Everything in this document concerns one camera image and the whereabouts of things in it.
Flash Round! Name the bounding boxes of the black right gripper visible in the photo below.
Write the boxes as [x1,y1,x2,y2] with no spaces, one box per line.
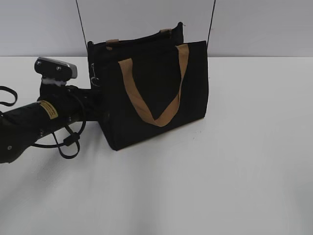
[38,83,103,122]

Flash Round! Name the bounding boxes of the black tote bag tan handles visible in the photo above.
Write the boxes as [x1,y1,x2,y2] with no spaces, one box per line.
[87,22,209,150]

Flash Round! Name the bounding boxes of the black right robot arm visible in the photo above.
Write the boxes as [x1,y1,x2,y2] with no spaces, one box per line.
[0,84,102,164]

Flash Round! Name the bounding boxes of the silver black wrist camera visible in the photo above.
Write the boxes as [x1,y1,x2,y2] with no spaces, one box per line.
[34,57,78,86]

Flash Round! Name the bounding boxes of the left black hanging cable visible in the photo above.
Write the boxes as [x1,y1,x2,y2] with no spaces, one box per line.
[76,0,89,53]

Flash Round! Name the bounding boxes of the black hanging cable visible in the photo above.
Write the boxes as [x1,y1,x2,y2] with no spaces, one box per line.
[76,0,89,53]
[206,0,217,47]

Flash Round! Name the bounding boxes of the right black hanging cable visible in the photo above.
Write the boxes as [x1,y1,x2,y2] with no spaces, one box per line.
[206,0,217,47]

